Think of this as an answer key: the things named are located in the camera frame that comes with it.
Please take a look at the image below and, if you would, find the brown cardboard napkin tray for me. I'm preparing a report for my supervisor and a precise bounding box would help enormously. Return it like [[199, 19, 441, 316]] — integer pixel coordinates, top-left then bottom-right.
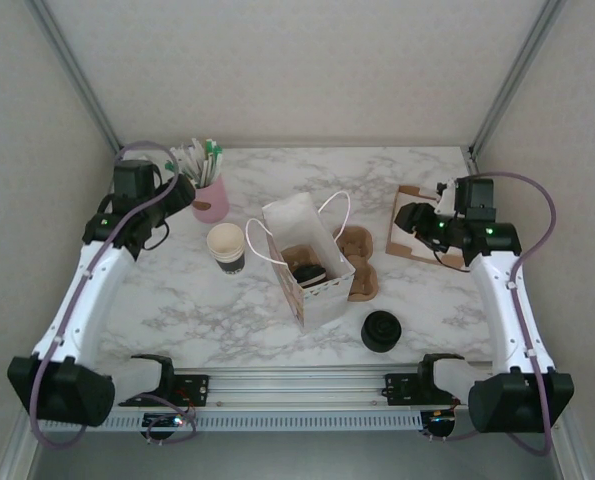
[[385, 184, 473, 270]]

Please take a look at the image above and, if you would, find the thin red wire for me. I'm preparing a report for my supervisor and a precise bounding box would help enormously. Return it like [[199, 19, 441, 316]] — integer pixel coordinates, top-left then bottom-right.
[[176, 389, 198, 416]]

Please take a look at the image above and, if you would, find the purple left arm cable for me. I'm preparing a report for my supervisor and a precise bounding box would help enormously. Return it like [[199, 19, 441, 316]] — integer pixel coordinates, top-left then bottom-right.
[[29, 141, 198, 451]]

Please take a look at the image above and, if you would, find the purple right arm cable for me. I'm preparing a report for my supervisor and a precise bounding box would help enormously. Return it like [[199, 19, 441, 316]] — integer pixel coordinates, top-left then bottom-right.
[[421, 171, 561, 457]]

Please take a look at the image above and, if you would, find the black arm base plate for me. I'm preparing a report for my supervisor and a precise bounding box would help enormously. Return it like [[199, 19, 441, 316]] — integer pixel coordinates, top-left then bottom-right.
[[383, 372, 423, 406], [174, 373, 212, 407]]

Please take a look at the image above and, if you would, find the aluminium frame post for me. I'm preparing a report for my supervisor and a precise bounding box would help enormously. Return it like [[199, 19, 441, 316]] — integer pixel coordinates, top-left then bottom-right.
[[469, 0, 569, 161], [24, 0, 126, 161]]

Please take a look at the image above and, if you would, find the white paper gift bag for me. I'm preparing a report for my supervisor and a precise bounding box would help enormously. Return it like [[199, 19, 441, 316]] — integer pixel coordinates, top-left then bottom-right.
[[245, 189, 357, 331]]

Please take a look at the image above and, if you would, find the pink cylindrical holder cup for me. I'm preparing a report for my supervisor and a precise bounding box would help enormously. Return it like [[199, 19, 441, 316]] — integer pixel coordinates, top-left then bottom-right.
[[190, 175, 230, 224]]

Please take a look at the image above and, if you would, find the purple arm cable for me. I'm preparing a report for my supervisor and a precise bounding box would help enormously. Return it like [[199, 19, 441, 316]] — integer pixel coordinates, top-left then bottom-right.
[[29, 141, 198, 451], [421, 171, 561, 457]]

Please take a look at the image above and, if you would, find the thin black wire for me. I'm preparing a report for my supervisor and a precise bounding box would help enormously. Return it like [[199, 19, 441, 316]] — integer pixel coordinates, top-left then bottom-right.
[[424, 234, 472, 274], [144, 219, 172, 252]]

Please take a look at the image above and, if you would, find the grey slotted cable duct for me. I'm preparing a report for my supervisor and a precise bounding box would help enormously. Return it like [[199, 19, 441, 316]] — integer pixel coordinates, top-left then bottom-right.
[[99, 412, 424, 432]]

